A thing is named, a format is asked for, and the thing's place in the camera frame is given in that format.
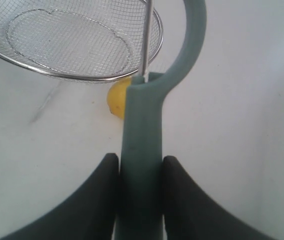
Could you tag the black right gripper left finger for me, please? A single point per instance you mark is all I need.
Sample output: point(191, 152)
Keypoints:
point(87, 214)

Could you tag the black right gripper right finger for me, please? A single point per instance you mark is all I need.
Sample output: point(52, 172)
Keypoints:
point(190, 214)

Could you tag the teal handled peeler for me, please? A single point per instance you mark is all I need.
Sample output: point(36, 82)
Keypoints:
point(140, 216)

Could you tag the yellow lemon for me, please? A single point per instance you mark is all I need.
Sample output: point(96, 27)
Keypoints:
point(116, 97)

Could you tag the steel wire mesh basket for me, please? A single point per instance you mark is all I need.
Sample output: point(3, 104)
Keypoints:
point(81, 40)

